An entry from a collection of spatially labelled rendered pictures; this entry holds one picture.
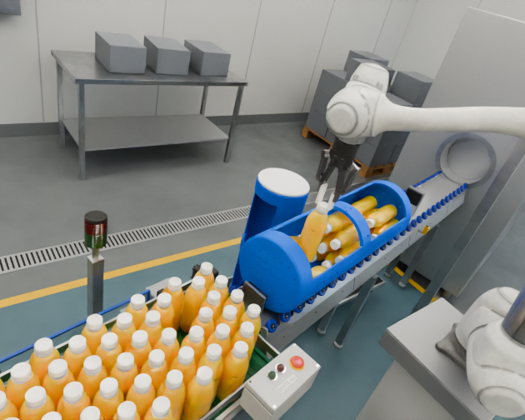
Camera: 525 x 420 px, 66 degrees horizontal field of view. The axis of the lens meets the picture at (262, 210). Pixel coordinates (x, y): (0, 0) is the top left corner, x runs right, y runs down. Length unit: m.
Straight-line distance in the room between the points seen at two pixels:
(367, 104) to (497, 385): 0.74
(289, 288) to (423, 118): 0.68
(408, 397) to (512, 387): 0.47
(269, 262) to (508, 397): 0.74
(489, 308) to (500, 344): 0.20
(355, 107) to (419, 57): 6.15
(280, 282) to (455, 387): 0.61
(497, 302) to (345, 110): 0.75
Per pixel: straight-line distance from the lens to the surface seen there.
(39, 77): 4.35
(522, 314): 1.17
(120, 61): 3.66
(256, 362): 1.40
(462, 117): 1.06
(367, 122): 0.97
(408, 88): 5.18
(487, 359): 1.22
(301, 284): 1.32
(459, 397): 1.41
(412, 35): 7.18
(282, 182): 2.10
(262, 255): 1.38
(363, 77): 1.11
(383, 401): 1.67
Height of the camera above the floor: 2.00
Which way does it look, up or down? 32 degrees down
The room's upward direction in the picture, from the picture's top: 15 degrees clockwise
